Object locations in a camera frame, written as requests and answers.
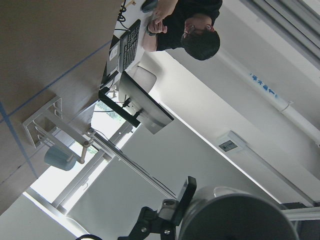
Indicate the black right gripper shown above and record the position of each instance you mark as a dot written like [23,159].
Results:
[164,221]

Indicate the grey cup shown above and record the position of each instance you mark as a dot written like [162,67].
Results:
[225,213]

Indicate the light blue cup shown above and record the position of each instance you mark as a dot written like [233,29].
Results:
[59,159]

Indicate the black computer monitor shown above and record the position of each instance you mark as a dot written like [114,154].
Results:
[141,105]

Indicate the black box with label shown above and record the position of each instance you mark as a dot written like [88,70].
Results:
[112,60]

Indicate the black keyboard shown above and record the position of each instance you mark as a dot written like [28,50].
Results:
[129,45]

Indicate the seated person black shirt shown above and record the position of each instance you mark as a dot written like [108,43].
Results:
[186,24]

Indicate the black computer mouse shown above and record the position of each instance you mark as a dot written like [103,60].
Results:
[148,6]

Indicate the aluminium frame post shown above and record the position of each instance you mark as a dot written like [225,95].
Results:
[120,155]

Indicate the white wall electrical box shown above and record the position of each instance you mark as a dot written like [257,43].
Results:
[230,142]

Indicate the white wire cup rack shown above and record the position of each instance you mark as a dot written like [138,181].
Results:
[43,125]

